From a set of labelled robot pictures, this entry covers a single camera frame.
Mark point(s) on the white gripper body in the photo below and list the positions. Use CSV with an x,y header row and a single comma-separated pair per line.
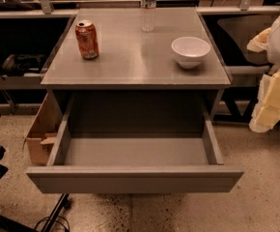
x,y
269,91

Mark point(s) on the black cart with cables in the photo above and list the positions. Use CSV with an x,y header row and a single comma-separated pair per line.
x,y
13,199

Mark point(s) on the white ceramic bowl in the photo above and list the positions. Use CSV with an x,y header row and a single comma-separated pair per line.
x,y
190,52

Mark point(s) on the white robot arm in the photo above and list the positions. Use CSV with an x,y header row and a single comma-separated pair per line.
x,y
273,52

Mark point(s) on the grey cabinet with top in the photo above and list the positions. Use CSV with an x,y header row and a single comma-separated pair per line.
x,y
135,87

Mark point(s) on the orange soda can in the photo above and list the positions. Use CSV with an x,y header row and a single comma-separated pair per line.
x,y
86,35

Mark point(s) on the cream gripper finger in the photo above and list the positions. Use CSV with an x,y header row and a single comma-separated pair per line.
x,y
264,118
260,42

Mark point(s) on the brown cardboard box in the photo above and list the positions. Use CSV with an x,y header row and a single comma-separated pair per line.
x,y
42,134

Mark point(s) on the black items on shelf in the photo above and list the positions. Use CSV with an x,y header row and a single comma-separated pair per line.
x,y
20,64

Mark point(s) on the clear plastic water bottle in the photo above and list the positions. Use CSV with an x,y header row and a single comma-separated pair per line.
x,y
147,15

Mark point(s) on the grey open top drawer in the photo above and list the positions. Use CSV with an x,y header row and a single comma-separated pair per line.
x,y
135,142

